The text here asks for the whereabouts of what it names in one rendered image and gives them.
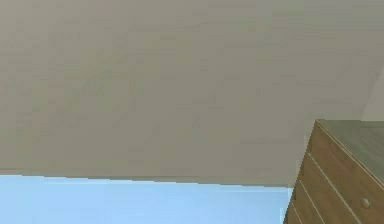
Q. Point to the brown wooden chest of drawers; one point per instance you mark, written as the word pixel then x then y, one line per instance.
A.
pixel 336 180

